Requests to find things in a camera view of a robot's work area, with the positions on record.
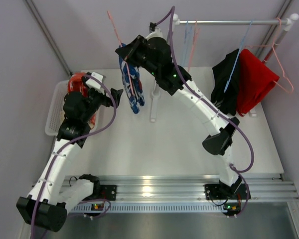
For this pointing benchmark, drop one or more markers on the white clothes rack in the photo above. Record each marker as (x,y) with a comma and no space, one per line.
(155,94)

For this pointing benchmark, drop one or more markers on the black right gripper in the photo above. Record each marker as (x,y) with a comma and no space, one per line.
(132,50)

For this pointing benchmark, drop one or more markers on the black drawstring trousers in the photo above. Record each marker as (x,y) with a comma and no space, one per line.
(227,79)

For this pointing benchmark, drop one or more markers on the orange white patterned trousers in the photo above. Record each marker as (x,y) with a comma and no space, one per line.
(75,84)

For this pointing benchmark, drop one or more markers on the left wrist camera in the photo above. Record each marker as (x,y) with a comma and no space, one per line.
(90,83)

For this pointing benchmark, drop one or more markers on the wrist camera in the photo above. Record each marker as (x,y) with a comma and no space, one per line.
(90,83)
(154,31)

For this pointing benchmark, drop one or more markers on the blue patterned trousers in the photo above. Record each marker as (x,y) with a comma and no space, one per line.
(132,85)

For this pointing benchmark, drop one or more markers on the grey slotted cable duct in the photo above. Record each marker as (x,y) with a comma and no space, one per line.
(149,208)

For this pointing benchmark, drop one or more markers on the white plastic basket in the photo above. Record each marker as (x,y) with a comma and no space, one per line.
(53,119)

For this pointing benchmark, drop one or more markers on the red trousers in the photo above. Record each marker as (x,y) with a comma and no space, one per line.
(256,80)

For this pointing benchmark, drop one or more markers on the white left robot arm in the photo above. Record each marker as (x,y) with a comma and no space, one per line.
(45,206)

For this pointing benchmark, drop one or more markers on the blue wire hanger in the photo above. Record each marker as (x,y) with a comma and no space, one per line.
(187,36)

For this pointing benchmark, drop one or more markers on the pink wire hanger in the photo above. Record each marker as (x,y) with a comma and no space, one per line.
(194,42)

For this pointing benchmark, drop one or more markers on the beige drawstring trousers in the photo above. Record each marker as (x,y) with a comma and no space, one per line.
(62,117)

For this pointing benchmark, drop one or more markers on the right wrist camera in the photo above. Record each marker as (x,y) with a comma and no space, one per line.
(154,31)

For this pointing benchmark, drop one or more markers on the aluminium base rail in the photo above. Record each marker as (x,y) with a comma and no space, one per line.
(190,189)

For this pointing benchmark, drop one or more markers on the blue hanger with black trousers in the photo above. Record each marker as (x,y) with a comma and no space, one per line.
(242,43)

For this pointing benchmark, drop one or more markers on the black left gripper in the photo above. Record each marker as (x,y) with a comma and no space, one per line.
(110,97)

